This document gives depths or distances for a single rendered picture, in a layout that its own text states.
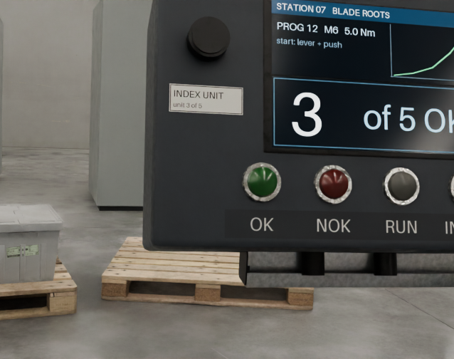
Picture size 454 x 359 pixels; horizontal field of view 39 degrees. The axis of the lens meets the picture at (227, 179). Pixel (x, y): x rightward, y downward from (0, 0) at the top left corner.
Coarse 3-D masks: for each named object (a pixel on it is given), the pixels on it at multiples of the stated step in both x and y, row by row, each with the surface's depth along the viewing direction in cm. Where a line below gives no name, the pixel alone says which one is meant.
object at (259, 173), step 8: (248, 168) 43; (256, 168) 42; (264, 168) 42; (272, 168) 43; (248, 176) 42; (256, 176) 42; (264, 176) 42; (272, 176) 42; (248, 184) 42; (256, 184) 42; (264, 184) 42; (272, 184) 42; (280, 184) 43; (248, 192) 42; (256, 192) 42; (264, 192) 42; (272, 192) 42; (256, 200) 42; (264, 200) 42
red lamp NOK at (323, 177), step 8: (328, 168) 44; (336, 168) 44; (320, 176) 43; (328, 176) 43; (336, 176) 43; (344, 176) 43; (320, 184) 43; (328, 184) 43; (336, 184) 43; (344, 184) 43; (320, 192) 43; (328, 192) 43; (336, 192) 43; (344, 192) 43; (328, 200) 43; (336, 200) 43
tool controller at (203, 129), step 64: (192, 0) 44; (256, 0) 45; (320, 0) 45; (384, 0) 46; (448, 0) 47; (192, 64) 43; (256, 64) 44; (320, 64) 45; (384, 64) 46; (448, 64) 46; (192, 128) 43; (256, 128) 43; (384, 128) 45; (448, 128) 46; (192, 192) 42; (448, 192) 45; (320, 256) 49; (384, 256) 50
